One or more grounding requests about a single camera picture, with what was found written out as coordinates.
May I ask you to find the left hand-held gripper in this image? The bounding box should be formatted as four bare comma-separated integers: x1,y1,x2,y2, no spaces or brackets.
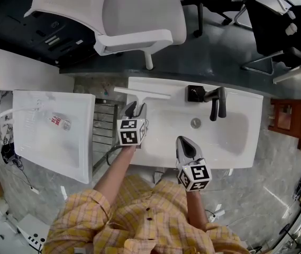
116,101,149,149

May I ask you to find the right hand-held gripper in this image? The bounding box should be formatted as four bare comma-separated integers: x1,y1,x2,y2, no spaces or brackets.
176,135,213,193

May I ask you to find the white squeegee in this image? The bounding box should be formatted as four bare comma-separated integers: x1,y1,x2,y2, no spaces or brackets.
113,86,172,116

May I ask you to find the person's right forearm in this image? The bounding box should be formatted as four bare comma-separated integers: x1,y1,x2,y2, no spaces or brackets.
186,189,209,232

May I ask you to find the person's left forearm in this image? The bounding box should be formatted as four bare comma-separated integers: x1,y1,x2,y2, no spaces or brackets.
93,144,136,209

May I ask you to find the metal towel rack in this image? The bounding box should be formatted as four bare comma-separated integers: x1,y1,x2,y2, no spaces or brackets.
92,99,120,173

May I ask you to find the white rectangular wash basin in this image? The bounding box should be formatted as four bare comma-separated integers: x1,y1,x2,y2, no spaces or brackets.
127,76,264,169

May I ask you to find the yellow plaid shirt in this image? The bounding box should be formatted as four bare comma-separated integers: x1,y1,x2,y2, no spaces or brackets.
42,174,251,254

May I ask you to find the white ribbed laundry sink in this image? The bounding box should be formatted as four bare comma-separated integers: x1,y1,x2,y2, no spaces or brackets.
12,89,96,185

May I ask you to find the dark grey faucet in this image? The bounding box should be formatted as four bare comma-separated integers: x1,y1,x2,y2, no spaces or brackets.
187,85,228,122

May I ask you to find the brown wooden cabinet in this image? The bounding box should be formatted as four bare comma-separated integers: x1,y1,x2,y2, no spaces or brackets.
268,98,301,150

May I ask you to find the white curved faucet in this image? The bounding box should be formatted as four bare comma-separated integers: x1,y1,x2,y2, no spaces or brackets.
0,99,51,123

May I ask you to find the white office chair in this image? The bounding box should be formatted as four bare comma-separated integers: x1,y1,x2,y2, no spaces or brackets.
24,0,188,71

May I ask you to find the black printer machine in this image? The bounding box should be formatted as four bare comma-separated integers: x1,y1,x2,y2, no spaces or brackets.
0,0,98,67

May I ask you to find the black mesh office chair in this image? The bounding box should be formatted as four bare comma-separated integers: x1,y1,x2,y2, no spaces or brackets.
171,0,254,39

